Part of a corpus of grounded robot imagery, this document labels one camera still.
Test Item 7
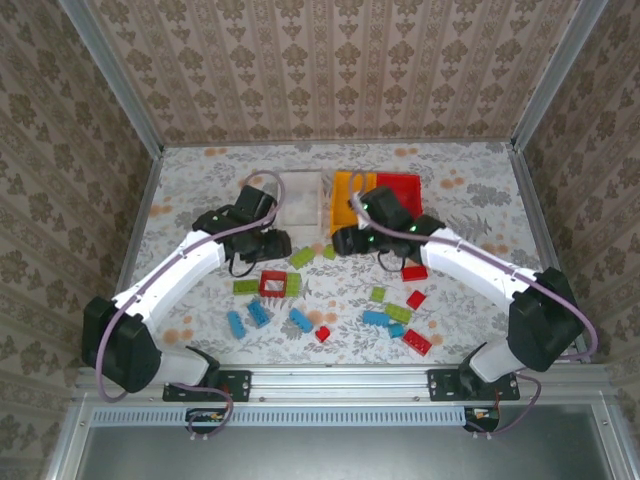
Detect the aluminium frame post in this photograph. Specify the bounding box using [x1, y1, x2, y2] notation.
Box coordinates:
[57, 0, 165, 154]
[512, 0, 611, 151]

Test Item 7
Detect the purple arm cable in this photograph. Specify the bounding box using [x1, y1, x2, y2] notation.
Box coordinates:
[349, 172, 599, 364]
[96, 169, 287, 404]

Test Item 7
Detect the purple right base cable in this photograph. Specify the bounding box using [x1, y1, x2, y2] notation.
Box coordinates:
[464, 374, 545, 437]

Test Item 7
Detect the black connector with wires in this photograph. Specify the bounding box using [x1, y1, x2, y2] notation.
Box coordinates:
[185, 407, 226, 434]
[463, 405, 501, 432]

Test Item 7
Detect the red plastic container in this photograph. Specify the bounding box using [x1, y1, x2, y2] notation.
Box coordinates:
[374, 172, 425, 221]

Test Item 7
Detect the aluminium cabinet frame bar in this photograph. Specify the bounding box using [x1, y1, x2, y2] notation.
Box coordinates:
[592, 399, 640, 480]
[44, 399, 94, 480]

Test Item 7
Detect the aluminium mounting rail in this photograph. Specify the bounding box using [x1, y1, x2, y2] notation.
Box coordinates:
[74, 363, 609, 404]

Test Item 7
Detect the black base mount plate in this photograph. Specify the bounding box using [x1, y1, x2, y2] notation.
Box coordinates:
[162, 368, 252, 402]
[427, 368, 521, 402]

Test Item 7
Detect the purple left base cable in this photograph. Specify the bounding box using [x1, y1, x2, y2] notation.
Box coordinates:
[167, 382, 235, 444]

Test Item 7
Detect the long green lego brick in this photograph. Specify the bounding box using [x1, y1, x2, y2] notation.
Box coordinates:
[383, 302, 414, 325]

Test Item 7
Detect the yellow plastic container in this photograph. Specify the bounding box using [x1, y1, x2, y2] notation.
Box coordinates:
[329, 170, 379, 236]

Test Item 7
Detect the aluminium table side rail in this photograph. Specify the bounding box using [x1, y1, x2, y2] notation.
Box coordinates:
[94, 147, 165, 366]
[507, 143, 589, 364]

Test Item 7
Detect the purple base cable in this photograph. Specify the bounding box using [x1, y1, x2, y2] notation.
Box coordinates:
[167, 382, 235, 444]
[464, 374, 545, 437]

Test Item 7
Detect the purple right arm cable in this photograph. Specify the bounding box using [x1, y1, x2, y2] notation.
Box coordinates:
[349, 172, 599, 364]

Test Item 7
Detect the grey metal sheet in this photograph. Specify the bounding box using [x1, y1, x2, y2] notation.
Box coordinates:
[74, 403, 619, 480]

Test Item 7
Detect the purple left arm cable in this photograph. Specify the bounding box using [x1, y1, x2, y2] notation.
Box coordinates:
[96, 169, 287, 404]

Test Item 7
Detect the black right camera cable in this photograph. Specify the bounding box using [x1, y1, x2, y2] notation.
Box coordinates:
[377, 249, 409, 274]

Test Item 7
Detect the light green lego brick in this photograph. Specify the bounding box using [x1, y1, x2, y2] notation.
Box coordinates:
[290, 245, 317, 268]

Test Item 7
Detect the grey slotted cable duct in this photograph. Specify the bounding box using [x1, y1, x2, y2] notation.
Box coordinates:
[91, 405, 467, 427]

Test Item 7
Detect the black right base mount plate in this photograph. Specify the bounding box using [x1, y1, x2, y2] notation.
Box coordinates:
[427, 368, 521, 402]

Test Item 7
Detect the red square lego frame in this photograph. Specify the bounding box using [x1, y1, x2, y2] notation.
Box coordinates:
[257, 269, 289, 300]

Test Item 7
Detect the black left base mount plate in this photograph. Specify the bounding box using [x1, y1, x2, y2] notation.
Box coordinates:
[162, 368, 252, 402]

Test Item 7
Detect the white plastic container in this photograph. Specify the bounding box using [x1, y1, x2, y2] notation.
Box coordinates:
[274, 170, 324, 236]

